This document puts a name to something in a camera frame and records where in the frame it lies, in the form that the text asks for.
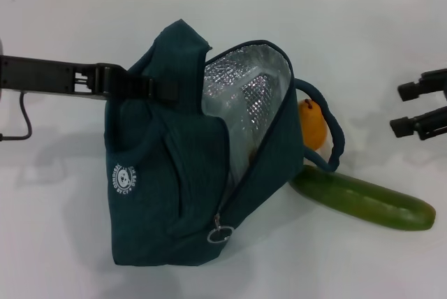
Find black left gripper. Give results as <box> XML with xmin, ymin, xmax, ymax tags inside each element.
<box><xmin>0</xmin><ymin>54</ymin><xmax>189</xmax><ymax>103</ymax></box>

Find green cucumber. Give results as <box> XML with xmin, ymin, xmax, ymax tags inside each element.
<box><xmin>291</xmin><ymin>165</ymin><xmax>437</xmax><ymax>233</ymax></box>

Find teal insulated lunch bag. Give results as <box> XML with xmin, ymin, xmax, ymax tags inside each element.
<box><xmin>103</xmin><ymin>18</ymin><xmax>348</xmax><ymax>276</ymax></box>

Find orange pear fruit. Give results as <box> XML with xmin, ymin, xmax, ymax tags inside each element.
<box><xmin>298</xmin><ymin>99</ymin><xmax>328</xmax><ymax>150</ymax></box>

